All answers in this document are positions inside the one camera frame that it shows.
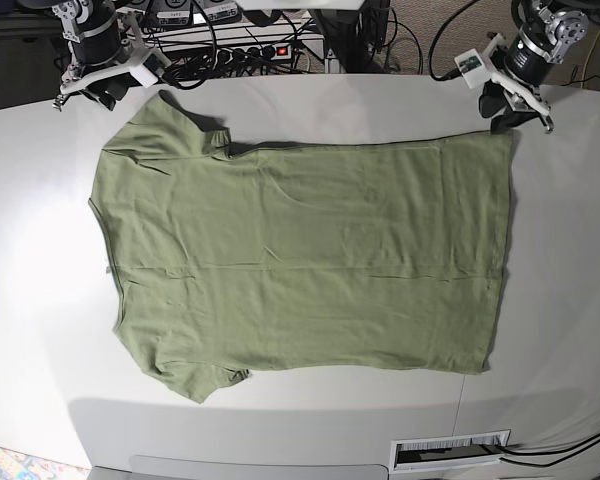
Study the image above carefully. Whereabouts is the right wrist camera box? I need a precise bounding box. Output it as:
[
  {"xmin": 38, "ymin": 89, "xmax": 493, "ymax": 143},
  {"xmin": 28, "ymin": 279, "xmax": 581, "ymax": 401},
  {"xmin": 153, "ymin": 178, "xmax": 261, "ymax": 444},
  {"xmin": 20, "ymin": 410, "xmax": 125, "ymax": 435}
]
[{"xmin": 128, "ymin": 49, "xmax": 171, "ymax": 88}]

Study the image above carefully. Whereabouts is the green T-shirt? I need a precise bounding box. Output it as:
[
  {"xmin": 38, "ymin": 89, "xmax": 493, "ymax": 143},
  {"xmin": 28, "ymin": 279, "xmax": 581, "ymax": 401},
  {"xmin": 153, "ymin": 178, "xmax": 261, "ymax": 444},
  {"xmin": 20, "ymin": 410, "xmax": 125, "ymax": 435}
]
[{"xmin": 89, "ymin": 95, "xmax": 514, "ymax": 403}]

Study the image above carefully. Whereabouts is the white table leg post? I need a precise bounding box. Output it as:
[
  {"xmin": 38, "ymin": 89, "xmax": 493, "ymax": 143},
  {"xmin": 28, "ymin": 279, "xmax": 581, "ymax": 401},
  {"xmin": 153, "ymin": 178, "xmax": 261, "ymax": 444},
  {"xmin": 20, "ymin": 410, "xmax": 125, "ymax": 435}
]
[{"xmin": 323, "ymin": 37, "xmax": 341, "ymax": 74}]

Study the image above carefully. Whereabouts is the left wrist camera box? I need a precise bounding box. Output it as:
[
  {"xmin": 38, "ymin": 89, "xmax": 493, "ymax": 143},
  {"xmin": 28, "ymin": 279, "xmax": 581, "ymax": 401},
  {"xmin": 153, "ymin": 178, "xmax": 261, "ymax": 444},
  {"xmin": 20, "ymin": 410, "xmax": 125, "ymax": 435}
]
[{"xmin": 454, "ymin": 49, "xmax": 495, "ymax": 89}]

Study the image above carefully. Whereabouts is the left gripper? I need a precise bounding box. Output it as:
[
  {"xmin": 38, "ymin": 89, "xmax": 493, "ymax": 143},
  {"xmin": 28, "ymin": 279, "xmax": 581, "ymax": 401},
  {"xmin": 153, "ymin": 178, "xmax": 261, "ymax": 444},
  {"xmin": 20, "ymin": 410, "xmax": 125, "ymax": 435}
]
[{"xmin": 478, "ymin": 34, "xmax": 554, "ymax": 134}]

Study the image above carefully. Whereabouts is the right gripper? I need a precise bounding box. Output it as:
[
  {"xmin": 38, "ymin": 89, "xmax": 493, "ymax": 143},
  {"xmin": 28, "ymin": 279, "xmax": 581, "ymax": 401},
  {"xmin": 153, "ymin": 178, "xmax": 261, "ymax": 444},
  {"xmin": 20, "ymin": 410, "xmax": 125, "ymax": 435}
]
[{"xmin": 52, "ymin": 9, "xmax": 150, "ymax": 111}]

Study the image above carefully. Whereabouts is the yellow cable on floor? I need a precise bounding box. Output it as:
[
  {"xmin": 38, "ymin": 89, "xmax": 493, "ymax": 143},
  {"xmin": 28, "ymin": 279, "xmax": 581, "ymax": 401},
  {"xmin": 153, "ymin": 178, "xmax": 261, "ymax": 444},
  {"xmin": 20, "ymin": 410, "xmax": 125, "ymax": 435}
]
[{"xmin": 582, "ymin": 24, "xmax": 600, "ymax": 84}]

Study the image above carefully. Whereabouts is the table cable grommet with brush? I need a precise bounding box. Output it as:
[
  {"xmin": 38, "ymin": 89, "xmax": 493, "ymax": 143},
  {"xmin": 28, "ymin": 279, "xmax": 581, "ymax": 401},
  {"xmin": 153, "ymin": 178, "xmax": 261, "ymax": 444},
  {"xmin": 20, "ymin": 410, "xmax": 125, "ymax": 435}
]
[{"xmin": 388, "ymin": 430, "xmax": 511, "ymax": 474}]

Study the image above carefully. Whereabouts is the white power strip red switch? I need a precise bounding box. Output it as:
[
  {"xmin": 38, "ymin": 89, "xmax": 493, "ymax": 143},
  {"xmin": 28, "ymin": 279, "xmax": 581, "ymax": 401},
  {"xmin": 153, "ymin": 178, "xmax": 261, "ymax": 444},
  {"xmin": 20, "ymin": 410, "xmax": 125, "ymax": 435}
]
[{"xmin": 220, "ymin": 44, "xmax": 293, "ymax": 63}]

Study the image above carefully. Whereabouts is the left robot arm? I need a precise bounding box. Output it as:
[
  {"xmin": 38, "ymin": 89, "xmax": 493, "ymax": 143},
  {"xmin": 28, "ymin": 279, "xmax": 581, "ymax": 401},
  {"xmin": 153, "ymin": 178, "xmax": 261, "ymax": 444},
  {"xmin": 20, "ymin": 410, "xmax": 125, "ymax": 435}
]
[{"xmin": 478, "ymin": 1, "xmax": 589, "ymax": 134}]

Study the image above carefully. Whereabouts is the black cable at grommet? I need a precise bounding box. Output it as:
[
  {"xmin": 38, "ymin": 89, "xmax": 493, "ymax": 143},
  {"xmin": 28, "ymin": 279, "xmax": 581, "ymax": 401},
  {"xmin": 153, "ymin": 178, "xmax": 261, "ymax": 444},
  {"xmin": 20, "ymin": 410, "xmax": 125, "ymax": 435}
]
[{"xmin": 497, "ymin": 425, "xmax": 600, "ymax": 469}]

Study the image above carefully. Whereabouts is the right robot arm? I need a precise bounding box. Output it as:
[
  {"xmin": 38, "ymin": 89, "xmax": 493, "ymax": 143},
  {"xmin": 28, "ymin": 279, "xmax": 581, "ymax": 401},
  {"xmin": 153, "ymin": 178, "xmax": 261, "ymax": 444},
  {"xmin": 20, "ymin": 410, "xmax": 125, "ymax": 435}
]
[{"xmin": 51, "ymin": 1, "xmax": 159, "ymax": 111}]

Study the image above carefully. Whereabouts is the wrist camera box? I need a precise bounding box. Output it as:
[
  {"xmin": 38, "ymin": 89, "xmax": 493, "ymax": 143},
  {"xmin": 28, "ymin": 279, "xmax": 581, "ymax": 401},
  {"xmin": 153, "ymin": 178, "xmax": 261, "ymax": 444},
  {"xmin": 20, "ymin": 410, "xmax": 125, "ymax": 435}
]
[
  {"xmin": 454, "ymin": 49, "xmax": 495, "ymax": 89},
  {"xmin": 128, "ymin": 49, "xmax": 171, "ymax": 88}
]

